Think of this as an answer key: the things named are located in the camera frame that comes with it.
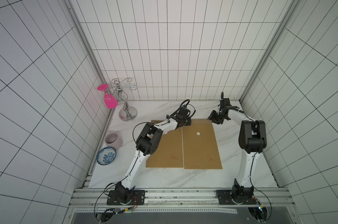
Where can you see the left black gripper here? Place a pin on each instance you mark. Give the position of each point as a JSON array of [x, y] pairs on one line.
[[189, 122]]

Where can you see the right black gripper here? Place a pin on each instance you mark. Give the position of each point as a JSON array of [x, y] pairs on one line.
[[215, 117]]

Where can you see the kraft file bag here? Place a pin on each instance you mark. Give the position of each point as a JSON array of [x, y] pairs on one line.
[[200, 146], [169, 153]]

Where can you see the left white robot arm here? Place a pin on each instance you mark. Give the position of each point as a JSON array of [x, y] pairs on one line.
[[123, 192]]

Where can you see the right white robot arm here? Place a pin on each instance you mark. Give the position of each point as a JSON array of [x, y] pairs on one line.
[[252, 140]]

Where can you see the silver metal glass rack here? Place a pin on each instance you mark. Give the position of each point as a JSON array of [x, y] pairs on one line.
[[127, 113]]

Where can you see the pink plastic wine glass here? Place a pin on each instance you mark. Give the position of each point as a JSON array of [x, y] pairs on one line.
[[109, 99]]

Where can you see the pale purple ceramic cup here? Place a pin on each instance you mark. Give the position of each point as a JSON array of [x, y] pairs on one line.
[[112, 139]]

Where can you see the blue patterned ceramic bowl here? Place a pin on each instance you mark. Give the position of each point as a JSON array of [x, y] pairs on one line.
[[106, 156]]

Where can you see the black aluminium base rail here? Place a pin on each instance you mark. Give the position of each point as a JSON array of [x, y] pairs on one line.
[[179, 199]]

